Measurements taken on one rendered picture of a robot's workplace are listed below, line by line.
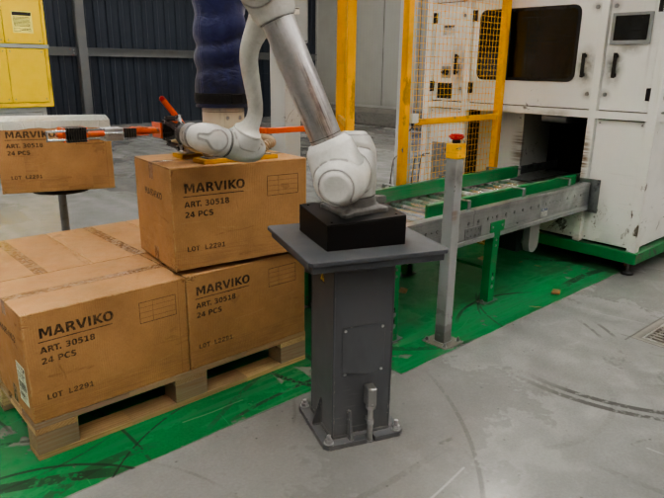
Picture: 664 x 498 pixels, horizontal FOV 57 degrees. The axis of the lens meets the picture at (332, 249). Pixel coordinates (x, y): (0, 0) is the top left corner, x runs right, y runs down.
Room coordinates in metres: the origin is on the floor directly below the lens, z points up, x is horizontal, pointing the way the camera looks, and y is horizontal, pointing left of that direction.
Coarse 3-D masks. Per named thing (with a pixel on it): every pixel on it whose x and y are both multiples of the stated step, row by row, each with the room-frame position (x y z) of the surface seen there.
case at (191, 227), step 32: (160, 160) 2.44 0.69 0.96; (192, 160) 2.45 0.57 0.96; (288, 160) 2.53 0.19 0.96; (160, 192) 2.32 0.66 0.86; (192, 192) 2.28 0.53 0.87; (224, 192) 2.36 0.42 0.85; (256, 192) 2.44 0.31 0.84; (288, 192) 2.53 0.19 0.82; (160, 224) 2.34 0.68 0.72; (192, 224) 2.28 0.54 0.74; (224, 224) 2.36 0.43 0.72; (256, 224) 2.44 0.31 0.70; (160, 256) 2.36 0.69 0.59; (192, 256) 2.27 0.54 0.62; (224, 256) 2.35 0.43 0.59; (256, 256) 2.44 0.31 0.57
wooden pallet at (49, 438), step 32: (256, 352) 2.44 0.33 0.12; (288, 352) 2.56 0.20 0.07; (0, 384) 2.14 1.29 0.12; (160, 384) 2.14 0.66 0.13; (192, 384) 2.23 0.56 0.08; (224, 384) 2.34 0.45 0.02; (64, 416) 1.89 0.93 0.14; (128, 416) 2.08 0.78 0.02; (32, 448) 1.88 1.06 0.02; (64, 448) 1.88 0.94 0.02
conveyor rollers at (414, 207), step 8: (480, 184) 4.31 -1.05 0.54; (488, 184) 4.27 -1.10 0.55; (496, 184) 4.32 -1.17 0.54; (504, 184) 4.28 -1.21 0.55; (512, 184) 4.32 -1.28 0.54; (520, 184) 4.29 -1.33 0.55; (440, 192) 4.01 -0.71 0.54; (464, 192) 3.98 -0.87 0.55; (472, 192) 4.03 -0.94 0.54; (480, 192) 4.00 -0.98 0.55; (400, 200) 3.69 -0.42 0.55; (408, 200) 3.74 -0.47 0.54; (416, 200) 3.71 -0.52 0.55; (424, 200) 3.76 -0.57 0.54; (432, 200) 3.72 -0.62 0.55; (440, 200) 3.78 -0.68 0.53; (400, 208) 3.45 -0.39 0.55; (408, 208) 3.50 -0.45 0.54; (416, 208) 3.47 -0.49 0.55; (424, 208) 3.53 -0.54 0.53; (408, 216) 3.27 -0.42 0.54; (416, 216) 3.26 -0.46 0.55; (424, 216) 3.30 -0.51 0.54
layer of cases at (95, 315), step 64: (0, 256) 2.47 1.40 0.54; (64, 256) 2.48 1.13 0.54; (128, 256) 2.50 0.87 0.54; (0, 320) 2.02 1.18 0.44; (64, 320) 1.92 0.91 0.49; (128, 320) 2.07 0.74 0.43; (192, 320) 2.24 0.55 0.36; (256, 320) 2.45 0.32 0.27; (64, 384) 1.90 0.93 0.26; (128, 384) 2.06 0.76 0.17
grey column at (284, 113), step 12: (276, 60) 4.06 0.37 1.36; (276, 72) 4.06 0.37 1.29; (276, 84) 4.06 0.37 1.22; (276, 96) 4.06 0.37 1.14; (288, 96) 4.01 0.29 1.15; (276, 108) 4.06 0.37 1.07; (288, 108) 4.01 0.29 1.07; (276, 120) 4.07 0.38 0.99; (288, 120) 4.01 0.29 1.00; (288, 132) 4.01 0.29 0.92; (276, 144) 4.07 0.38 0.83; (288, 144) 4.01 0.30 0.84
